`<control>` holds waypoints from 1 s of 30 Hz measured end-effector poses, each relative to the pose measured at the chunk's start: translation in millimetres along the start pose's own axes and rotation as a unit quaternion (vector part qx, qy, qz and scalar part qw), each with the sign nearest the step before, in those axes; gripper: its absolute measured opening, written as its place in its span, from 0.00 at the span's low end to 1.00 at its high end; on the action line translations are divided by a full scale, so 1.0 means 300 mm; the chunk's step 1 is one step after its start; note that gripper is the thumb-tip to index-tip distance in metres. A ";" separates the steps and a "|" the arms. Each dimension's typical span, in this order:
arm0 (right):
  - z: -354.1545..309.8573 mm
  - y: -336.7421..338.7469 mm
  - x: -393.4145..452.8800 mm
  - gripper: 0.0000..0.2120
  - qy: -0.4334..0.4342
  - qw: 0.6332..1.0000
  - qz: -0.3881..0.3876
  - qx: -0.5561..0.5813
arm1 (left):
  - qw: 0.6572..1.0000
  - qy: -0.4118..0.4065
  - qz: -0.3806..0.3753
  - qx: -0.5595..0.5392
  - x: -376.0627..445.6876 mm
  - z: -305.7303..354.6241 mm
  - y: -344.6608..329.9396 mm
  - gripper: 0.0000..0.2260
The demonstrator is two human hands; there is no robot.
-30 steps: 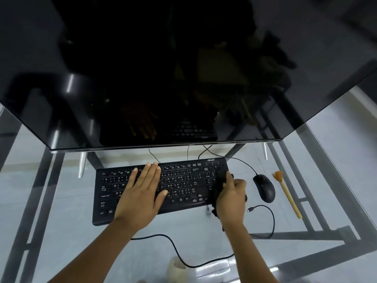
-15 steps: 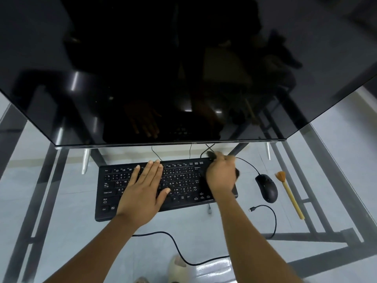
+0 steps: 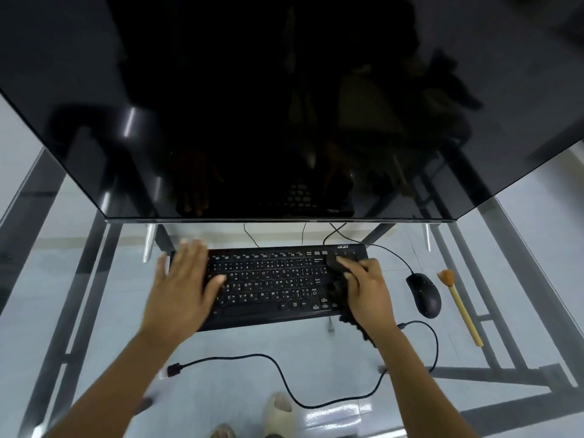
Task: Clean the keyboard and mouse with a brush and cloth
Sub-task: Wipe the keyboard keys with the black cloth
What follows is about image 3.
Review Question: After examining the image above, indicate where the black computer mouse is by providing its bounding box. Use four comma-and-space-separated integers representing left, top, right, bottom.
405, 273, 443, 319

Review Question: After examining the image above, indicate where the person's left hand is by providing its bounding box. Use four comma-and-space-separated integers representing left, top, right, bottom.
139, 238, 228, 347

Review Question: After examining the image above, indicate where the wooden handle brush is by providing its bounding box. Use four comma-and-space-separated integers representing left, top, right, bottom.
437, 269, 484, 348

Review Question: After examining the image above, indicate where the black cleaning cloth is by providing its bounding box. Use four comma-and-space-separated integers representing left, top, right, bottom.
324, 255, 376, 348

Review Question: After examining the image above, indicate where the black mouse cable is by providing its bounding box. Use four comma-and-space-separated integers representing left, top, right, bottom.
325, 223, 415, 276

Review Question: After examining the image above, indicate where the person's right forearm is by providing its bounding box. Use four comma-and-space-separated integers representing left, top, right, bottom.
364, 324, 482, 438

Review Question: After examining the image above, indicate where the black cable with plugs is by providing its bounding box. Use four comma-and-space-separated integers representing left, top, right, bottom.
166, 321, 440, 409

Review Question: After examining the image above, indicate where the person's left forearm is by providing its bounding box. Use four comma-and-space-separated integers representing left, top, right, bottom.
43, 323, 207, 438

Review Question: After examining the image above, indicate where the dark metal table frame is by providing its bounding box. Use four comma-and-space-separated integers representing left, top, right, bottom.
0, 146, 584, 438

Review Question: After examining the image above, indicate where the large black monitor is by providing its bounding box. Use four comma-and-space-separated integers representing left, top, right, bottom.
0, 0, 584, 223

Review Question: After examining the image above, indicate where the person's right hand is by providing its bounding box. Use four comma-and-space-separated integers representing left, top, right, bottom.
340, 257, 398, 344

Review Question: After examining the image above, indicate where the black keyboard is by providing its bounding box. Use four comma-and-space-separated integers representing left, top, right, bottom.
168, 244, 369, 333

